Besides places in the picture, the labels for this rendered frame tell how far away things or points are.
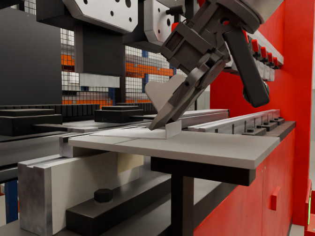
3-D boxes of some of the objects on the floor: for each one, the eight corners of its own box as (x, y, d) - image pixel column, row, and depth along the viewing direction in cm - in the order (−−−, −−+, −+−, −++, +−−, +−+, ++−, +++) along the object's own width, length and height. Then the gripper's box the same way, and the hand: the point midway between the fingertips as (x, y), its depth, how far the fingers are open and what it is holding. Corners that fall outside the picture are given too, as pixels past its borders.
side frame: (306, 226, 226) (317, -63, 210) (208, 205, 270) (211, -35, 254) (307, 215, 247) (318, -48, 231) (216, 197, 291) (220, -25, 275)
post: (122, 265, 174) (119, -63, 160) (116, 262, 176) (112, -60, 162) (127, 261, 178) (124, -59, 164) (121, 258, 181) (118, -56, 166)
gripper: (218, 4, 46) (143, 101, 51) (206, -27, 34) (110, 102, 40) (259, 35, 44) (176, 132, 50) (260, 12, 32) (153, 142, 38)
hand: (164, 124), depth 44 cm, fingers open, 5 cm apart
